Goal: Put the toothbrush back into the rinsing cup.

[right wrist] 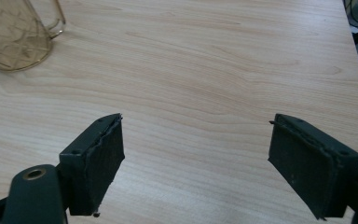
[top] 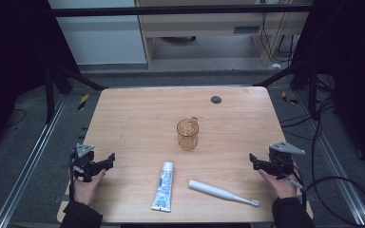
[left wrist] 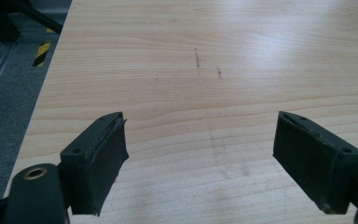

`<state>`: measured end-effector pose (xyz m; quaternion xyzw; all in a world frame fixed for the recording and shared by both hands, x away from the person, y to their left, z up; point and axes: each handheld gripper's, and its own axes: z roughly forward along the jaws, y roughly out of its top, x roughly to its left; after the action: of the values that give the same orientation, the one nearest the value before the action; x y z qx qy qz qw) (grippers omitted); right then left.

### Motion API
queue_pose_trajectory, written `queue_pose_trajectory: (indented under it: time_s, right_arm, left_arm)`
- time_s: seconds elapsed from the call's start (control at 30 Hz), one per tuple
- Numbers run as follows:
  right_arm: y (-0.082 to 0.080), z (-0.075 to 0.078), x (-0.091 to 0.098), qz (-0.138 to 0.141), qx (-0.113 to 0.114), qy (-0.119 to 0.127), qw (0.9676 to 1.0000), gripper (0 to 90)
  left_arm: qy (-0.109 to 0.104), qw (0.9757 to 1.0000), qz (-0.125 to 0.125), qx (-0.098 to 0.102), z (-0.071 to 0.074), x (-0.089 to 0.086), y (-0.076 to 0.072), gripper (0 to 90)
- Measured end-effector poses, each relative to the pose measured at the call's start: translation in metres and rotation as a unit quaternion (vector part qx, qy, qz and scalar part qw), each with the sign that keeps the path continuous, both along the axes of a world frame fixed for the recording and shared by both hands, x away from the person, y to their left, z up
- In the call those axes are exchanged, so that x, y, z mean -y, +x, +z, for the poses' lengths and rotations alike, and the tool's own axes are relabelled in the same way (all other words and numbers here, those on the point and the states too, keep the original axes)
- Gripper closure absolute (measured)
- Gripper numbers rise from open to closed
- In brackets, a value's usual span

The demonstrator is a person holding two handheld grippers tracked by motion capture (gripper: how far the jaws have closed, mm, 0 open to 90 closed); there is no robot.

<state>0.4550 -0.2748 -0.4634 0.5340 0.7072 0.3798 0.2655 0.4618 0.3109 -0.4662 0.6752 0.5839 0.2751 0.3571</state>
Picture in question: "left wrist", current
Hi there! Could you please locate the yellow black hazard tape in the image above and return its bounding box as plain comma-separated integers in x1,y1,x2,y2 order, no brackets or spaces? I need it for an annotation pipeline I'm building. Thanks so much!
32,41,52,67

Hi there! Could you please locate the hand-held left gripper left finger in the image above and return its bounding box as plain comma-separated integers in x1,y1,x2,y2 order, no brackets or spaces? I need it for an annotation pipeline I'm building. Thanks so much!
60,111,131,217

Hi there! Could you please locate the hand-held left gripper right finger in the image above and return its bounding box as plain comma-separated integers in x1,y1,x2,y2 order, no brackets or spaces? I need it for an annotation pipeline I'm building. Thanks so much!
272,110,358,215

